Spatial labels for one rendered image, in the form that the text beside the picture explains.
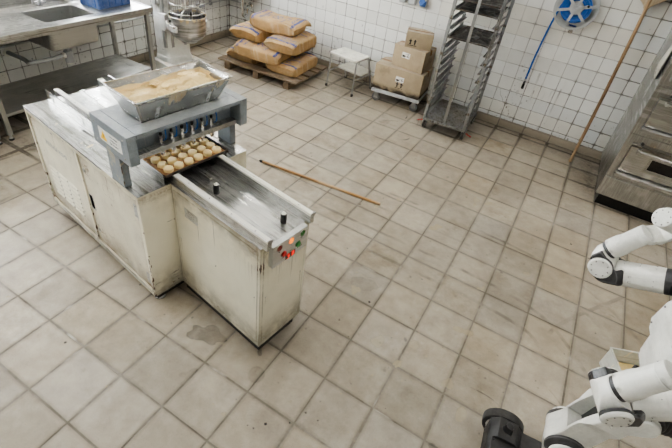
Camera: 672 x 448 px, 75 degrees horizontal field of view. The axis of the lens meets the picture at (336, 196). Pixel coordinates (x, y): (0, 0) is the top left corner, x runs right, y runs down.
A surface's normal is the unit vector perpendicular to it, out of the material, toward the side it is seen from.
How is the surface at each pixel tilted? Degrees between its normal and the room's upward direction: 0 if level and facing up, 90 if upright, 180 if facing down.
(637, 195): 90
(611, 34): 90
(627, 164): 91
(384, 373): 0
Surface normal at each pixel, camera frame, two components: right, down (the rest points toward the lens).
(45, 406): 0.12, -0.80
